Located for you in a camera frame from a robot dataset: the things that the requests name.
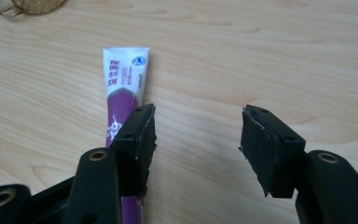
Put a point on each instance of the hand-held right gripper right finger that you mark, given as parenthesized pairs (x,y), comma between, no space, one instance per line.
(267,155)

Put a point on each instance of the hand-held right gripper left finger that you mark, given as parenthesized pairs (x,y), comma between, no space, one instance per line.
(135,146)

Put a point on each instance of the white and purple tube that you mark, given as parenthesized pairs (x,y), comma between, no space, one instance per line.
(122,93)

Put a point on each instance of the clear brown glass container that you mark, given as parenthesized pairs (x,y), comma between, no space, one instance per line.
(32,6)

